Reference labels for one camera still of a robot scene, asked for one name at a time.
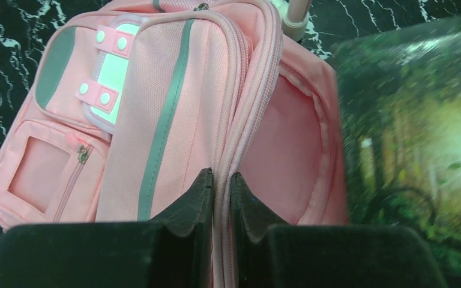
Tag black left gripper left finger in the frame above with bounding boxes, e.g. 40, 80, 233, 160
0, 169, 214, 287

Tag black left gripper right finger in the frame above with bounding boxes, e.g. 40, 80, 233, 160
230, 173, 447, 287

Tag pink student backpack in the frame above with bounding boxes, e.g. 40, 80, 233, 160
0, 1, 348, 287

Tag green cover book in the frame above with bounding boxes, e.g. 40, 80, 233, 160
331, 15, 461, 287

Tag white PVC pipe frame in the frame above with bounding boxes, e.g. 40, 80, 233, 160
270, 0, 312, 42

